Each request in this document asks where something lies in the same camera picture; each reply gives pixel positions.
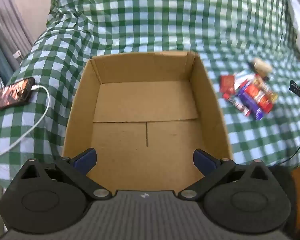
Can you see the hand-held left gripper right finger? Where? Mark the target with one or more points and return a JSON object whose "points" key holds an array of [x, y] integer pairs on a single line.
{"points": [[204, 162]]}

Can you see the purple snack packet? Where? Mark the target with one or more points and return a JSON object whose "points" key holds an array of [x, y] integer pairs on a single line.
{"points": [[250, 103]]}

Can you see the grey curtain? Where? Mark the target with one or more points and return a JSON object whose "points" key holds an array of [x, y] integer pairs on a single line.
{"points": [[7, 25]]}

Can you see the cardboard box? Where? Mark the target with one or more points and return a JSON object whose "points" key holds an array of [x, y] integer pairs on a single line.
{"points": [[145, 120]]}

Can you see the red and orange snack packet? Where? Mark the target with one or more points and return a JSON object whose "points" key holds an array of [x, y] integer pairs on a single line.
{"points": [[262, 96]]}

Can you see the green checkered blanket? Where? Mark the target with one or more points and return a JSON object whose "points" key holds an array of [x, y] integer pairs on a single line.
{"points": [[150, 17]]}

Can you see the white and blue snack packet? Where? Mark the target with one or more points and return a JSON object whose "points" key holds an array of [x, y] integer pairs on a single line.
{"points": [[241, 80]]}

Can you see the red and white snack bar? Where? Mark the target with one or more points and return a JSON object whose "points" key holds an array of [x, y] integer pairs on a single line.
{"points": [[237, 103]]}

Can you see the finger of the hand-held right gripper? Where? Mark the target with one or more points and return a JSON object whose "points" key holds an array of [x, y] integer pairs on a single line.
{"points": [[298, 90]]}

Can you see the white plastic bag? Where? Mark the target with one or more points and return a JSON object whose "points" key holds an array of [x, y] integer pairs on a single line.
{"points": [[298, 17]]}

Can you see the red square snack packet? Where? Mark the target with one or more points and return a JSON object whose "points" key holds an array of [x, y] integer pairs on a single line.
{"points": [[227, 83]]}

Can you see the black smartphone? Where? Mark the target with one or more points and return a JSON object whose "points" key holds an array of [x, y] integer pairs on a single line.
{"points": [[12, 94]]}

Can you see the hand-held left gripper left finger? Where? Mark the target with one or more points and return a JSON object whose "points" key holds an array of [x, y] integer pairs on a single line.
{"points": [[85, 160]]}

